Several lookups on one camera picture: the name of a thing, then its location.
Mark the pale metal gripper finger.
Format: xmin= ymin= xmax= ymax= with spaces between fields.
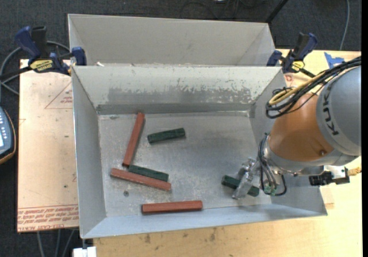
xmin=232 ymin=178 xmax=254 ymax=200

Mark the dark green flat block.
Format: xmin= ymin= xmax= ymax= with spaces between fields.
xmin=128 ymin=164 xmax=170 ymax=182
xmin=220 ymin=174 xmax=260 ymax=198
xmin=147 ymin=127 xmax=186 ymax=144

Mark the grey metal bin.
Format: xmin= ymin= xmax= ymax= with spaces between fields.
xmin=67 ymin=13 xmax=328 ymax=239

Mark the red-brown flat block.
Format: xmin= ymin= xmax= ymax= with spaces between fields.
xmin=122 ymin=112 xmax=146 ymax=168
xmin=140 ymin=200 xmax=204 ymax=216
xmin=110 ymin=167 xmax=173 ymax=193

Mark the brown cardboard board, red print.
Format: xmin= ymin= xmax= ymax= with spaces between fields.
xmin=17 ymin=59 xmax=336 ymax=233

